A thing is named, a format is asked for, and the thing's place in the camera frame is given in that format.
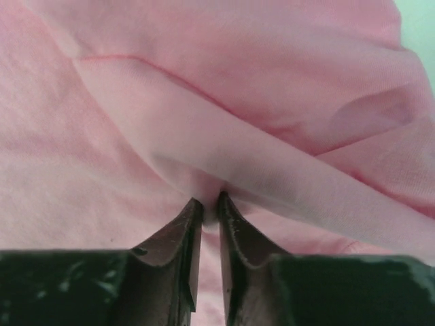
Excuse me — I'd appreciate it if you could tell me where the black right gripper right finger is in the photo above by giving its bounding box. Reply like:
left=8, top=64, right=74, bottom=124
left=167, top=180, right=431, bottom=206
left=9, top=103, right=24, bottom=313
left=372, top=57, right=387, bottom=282
left=217, top=192, right=434, bottom=326

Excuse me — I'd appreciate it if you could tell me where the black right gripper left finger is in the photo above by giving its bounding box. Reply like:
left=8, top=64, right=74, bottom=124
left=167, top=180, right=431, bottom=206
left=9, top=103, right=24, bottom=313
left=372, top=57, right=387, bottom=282
left=1, top=200, right=204, bottom=325

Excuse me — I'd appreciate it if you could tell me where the pink t-shirt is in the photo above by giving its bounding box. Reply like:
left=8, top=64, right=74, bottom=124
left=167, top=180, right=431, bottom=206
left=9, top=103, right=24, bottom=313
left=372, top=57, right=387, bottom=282
left=0, top=0, right=435, bottom=326

